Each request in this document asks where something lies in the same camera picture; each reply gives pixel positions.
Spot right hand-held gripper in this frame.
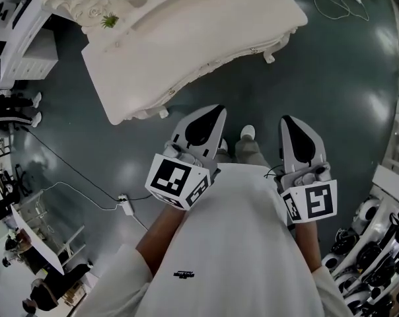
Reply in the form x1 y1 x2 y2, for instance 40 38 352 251
277 114 339 225

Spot white dressing table drawer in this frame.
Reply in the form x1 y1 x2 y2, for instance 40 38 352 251
215 27 293 71

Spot person's grey trousers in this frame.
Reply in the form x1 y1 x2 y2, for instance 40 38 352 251
213 135 270 168

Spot person's left forearm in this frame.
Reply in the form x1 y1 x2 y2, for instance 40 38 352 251
135 205 188 279

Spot white office desk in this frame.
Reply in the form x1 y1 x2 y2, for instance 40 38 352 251
10 205 87 276

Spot looped white floor cable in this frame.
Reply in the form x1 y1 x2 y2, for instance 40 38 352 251
313 0 371 22

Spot pile of black white devices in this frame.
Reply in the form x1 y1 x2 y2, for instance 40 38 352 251
322 196 399 317

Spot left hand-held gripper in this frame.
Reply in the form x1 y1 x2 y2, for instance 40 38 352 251
144 104 228 211

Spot person's white right shoe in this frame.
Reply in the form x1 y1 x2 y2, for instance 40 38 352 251
240 124 256 140

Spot white storage shelf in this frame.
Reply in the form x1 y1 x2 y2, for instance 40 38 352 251
320 162 399 317

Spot white shelving unit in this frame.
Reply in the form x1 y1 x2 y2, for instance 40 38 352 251
0 0 60 89

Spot white power strip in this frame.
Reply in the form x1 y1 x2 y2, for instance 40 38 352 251
117 193 135 216

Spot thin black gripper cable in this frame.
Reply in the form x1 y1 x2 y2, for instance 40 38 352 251
264 164 285 180

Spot white ornate dressing table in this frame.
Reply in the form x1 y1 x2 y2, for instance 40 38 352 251
42 0 309 126

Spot white power strip cable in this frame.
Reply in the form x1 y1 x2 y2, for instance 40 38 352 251
36 181 122 211

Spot person's white shirt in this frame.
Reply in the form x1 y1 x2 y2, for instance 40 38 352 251
86 162 353 317

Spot long black floor cable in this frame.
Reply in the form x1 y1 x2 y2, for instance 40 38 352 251
20 125 153 201

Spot person's right forearm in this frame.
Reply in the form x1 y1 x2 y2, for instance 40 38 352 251
293 221 323 273

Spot small green potted plant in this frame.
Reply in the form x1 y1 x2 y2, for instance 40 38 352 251
100 12 120 30

